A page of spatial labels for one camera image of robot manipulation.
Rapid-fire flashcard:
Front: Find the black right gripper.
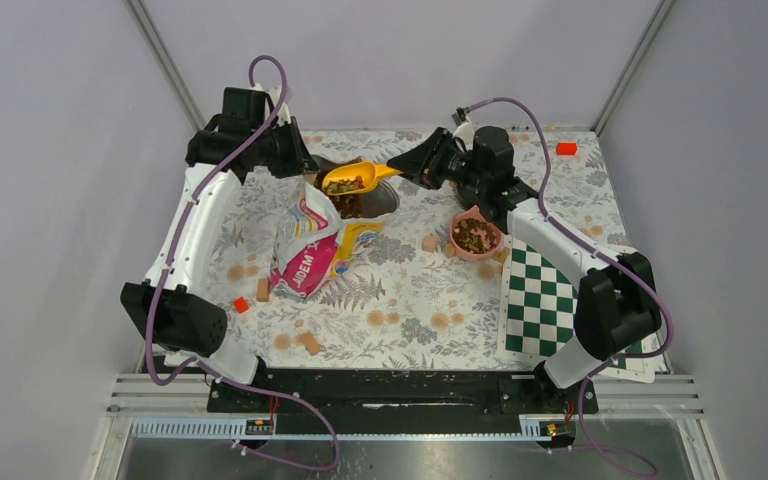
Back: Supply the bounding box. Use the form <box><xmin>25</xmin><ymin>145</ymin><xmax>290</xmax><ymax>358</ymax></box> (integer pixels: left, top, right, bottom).
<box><xmin>387</xmin><ymin>127</ymin><xmax>489</xmax><ymax>192</ymax></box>

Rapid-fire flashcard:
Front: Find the yellow plastic scoop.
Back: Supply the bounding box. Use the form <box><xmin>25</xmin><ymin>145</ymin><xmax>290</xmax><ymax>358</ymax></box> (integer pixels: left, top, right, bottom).
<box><xmin>321</xmin><ymin>161</ymin><xmax>402</xmax><ymax>196</ymax></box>

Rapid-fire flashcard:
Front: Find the pet food bag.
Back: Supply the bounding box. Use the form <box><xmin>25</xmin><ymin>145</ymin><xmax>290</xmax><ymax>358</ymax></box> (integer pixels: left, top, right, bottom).
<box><xmin>270</xmin><ymin>155</ymin><xmax>400</xmax><ymax>298</ymax></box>

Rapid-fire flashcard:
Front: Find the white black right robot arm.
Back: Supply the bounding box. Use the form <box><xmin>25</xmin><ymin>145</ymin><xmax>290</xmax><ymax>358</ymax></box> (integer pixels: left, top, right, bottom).
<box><xmin>386</xmin><ymin>126</ymin><xmax>662</xmax><ymax>412</ymax></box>

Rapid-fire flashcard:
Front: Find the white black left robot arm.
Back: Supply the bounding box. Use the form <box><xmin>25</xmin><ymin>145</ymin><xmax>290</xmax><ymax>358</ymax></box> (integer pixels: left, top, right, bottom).
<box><xmin>120</xmin><ymin>85</ymin><xmax>316</xmax><ymax>411</ymax></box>

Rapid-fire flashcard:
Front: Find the pink pet food bowl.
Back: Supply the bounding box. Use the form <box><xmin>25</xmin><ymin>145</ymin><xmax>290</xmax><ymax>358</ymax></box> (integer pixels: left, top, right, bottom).
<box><xmin>449</xmin><ymin>205</ymin><xmax>505</xmax><ymax>262</ymax></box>

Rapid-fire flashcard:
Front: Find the black round lid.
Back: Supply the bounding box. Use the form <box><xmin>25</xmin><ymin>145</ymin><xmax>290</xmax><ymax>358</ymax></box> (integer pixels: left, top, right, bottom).
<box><xmin>456</xmin><ymin>179</ymin><xmax>495</xmax><ymax>220</ymax></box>

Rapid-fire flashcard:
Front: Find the wooden cylinder near bowl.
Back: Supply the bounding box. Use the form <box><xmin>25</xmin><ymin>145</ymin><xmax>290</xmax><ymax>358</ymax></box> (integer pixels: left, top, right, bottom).
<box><xmin>421</xmin><ymin>235</ymin><xmax>439</xmax><ymax>253</ymax></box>

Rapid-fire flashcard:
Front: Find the wooden block left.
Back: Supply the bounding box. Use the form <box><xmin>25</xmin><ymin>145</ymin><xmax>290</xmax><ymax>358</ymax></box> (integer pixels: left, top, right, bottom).
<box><xmin>255</xmin><ymin>278</ymin><xmax>271</xmax><ymax>302</ymax></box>

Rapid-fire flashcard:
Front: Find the red block at back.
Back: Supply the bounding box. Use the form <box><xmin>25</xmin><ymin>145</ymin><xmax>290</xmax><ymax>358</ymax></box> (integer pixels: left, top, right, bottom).
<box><xmin>555</xmin><ymin>142</ymin><xmax>578</xmax><ymax>156</ymax></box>

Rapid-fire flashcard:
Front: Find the red block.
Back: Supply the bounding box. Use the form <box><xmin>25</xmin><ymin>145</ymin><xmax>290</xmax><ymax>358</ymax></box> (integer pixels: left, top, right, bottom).
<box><xmin>555</xmin><ymin>142</ymin><xmax>578</xmax><ymax>156</ymax></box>
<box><xmin>233</xmin><ymin>297</ymin><xmax>250</xmax><ymax>313</ymax></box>

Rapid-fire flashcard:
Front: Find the floral table mat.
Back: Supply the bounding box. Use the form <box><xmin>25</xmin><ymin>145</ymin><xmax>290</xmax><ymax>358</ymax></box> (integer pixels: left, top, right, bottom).
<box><xmin>185</xmin><ymin>129</ymin><xmax>654</xmax><ymax>372</ymax></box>

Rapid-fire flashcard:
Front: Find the red block at front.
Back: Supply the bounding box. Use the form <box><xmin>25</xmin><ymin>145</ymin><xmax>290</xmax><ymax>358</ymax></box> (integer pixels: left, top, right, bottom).
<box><xmin>233</xmin><ymin>297</ymin><xmax>250</xmax><ymax>313</ymax></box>

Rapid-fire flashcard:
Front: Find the wooden block front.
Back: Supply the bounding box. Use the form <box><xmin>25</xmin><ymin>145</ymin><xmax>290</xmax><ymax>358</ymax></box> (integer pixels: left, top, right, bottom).
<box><xmin>299</xmin><ymin>332</ymin><xmax>322</xmax><ymax>356</ymax></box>

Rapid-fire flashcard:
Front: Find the green white checkerboard mat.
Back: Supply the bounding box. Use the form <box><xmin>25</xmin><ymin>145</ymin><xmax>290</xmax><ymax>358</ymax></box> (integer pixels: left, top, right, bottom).
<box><xmin>495</xmin><ymin>238</ymin><xmax>657</xmax><ymax>386</ymax></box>

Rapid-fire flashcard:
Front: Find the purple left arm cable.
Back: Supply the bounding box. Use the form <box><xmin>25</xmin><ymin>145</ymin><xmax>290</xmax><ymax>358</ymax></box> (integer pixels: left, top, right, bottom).
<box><xmin>143</xmin><ymin>54</ymin><xmax>342</xmax><ymax>473</ymax></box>

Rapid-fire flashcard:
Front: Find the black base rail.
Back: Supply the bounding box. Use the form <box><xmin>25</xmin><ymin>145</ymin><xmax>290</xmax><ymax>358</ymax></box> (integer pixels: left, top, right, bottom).
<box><xmin>207</xmin><ymin>368</ymin><xmax>599</xmax><ymax>435</ymax></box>

